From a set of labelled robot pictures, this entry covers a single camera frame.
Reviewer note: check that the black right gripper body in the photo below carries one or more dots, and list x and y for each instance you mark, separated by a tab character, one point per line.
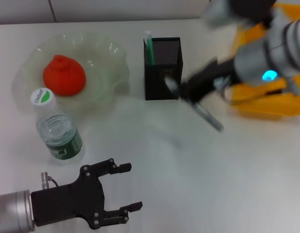
212	75

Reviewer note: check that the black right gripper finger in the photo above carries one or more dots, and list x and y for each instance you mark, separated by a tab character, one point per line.
188	93

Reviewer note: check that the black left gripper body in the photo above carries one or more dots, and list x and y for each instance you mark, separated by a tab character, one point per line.
69	199

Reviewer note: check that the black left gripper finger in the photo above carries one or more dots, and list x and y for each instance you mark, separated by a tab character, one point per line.
113	167
123	211

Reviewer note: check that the grey pen clear cap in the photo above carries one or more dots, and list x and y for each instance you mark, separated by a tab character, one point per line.
210	119

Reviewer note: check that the green pen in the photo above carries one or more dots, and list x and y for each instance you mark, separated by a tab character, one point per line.
149	51

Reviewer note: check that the clear water bottle green label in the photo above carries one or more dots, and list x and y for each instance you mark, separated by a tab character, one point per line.
60	136

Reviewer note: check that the orange fruit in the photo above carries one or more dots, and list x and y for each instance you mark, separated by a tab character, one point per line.
65	75

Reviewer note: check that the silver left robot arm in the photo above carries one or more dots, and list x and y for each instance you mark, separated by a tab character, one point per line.
11	208

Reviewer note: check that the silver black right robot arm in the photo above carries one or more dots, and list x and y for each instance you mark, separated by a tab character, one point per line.
273	53

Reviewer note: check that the black mesh pen holder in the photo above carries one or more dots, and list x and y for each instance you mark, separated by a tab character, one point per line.
159	58

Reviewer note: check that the green glass fruit plate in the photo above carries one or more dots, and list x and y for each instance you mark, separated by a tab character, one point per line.
103	63

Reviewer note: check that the yellow plastic bin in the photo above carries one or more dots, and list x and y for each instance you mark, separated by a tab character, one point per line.
266	104

